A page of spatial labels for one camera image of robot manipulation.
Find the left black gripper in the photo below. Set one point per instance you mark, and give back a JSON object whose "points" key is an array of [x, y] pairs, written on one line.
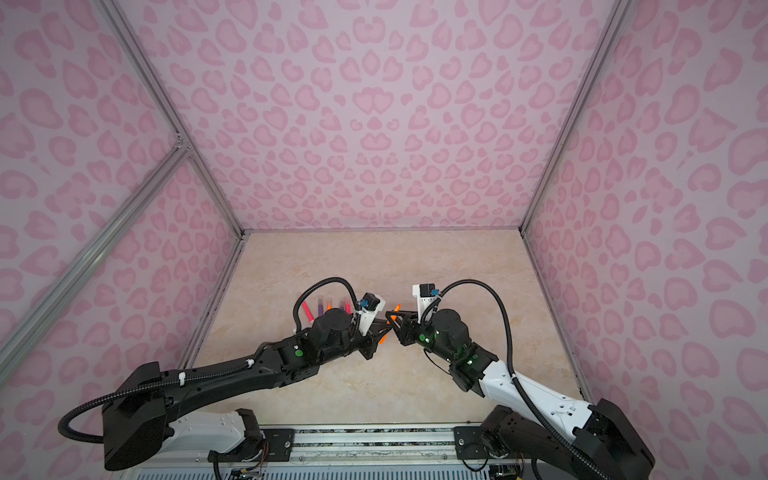
{"points": [[373, 339]]}

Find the diagonal aluminium frame bar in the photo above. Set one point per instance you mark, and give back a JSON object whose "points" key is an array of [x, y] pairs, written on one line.
{"points": [[39, 319]]}

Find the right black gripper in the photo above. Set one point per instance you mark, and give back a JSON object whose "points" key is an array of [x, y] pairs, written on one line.
{"points": [[408, 327]]}

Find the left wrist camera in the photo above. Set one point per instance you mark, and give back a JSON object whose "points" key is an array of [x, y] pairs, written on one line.
{"points": [[370, 306]]}

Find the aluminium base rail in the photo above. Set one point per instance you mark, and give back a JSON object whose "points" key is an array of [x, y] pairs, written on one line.
{"points": [[352, 451]]}

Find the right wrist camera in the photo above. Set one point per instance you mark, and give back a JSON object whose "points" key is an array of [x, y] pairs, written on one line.
{"points": [[425, 295]]}

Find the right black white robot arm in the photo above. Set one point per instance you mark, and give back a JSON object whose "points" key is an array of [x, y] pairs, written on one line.
{"points": [[585, 440]]}

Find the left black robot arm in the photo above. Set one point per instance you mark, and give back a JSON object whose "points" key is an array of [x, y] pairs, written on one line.
{"points": [[137, 422]]}

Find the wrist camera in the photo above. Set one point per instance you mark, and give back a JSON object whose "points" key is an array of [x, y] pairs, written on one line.
{"points": [[370, 306], [425, 295]]}

